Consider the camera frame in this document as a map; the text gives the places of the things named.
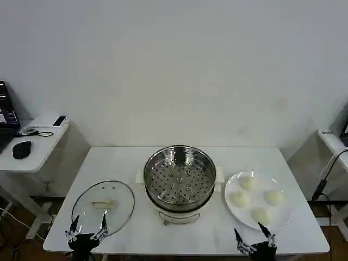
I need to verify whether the black laptop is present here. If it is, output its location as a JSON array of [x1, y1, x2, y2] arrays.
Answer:
[[0, 80, 21, 153]]

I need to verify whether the white steamed bun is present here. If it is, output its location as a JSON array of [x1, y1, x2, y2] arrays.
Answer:
[[231, 191, 250, 208], [251, 207, 273, 225], [240, 176, 258, 191], [264, 190, 286, 206]]

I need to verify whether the black cable with dongle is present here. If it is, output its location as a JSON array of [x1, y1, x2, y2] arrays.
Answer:
[[14, 127, 54, 138]]

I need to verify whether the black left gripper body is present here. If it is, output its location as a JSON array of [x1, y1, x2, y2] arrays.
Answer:
[[67, 233, 100, 261]]

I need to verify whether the black cable with adapter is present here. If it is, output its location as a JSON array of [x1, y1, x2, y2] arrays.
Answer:
[[311, 148, 348, 202]]

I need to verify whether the white electric cooker base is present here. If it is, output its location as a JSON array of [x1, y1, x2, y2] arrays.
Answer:
[[135, 167, 224, 227]]

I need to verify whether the white side desk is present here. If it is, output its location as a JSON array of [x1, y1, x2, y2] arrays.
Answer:
[[0, 113, 72, 240]]

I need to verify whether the black computer mouse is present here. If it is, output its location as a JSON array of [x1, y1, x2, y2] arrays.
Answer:
[[11, 140, 33, 160]]

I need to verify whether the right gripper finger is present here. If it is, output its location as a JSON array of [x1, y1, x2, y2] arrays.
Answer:
[[257, 221, 278, 249], [234, 228, 255, 254]]

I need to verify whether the thin white cable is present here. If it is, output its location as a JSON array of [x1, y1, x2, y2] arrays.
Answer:
[[319, 146, 348, 182]]

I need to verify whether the perforated steel steamer basket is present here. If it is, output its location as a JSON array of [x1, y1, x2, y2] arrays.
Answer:
[[143, 145, 218, 212]]

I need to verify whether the white round plate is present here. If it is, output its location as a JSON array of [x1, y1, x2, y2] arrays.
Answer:
[[224, 170, 295, 232]]

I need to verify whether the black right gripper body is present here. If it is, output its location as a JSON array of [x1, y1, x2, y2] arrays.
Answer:
[[248, 241, 278, 261]]

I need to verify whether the small white box device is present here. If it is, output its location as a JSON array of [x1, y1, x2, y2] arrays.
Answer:
[[52, 115, 69, 128]]

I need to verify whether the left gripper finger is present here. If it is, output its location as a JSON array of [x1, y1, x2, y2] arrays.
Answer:
[[65, 215, 80, 243], [90, 210, 108, 241]]

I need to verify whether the white desk with label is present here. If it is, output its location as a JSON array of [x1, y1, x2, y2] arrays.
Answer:
[[317, 129, 348, 227]]

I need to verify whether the round glass lid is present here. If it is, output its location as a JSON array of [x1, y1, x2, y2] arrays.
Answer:
[[71, 180, 136, 237]]

